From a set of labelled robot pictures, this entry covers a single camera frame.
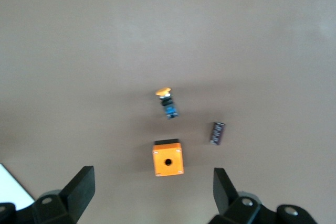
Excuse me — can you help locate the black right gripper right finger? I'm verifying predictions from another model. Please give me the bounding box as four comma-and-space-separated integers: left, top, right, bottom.
209, 167, 320, 224

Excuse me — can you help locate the orange push button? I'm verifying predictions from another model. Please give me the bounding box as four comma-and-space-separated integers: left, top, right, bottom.
154, 87, 181, 121

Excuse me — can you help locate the white drawer cabinet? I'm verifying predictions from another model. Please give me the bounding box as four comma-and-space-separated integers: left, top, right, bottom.
0, 163, 35, 211

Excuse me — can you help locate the small dark contact block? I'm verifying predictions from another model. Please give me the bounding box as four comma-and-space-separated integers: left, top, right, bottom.
209, 121, 227, 146

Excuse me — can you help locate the orange button enclosure box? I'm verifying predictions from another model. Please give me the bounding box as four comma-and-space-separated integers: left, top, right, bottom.
152, 137, 185, 177

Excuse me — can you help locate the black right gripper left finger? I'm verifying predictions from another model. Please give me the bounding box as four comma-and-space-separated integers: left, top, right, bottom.
0, 165, 96, 224

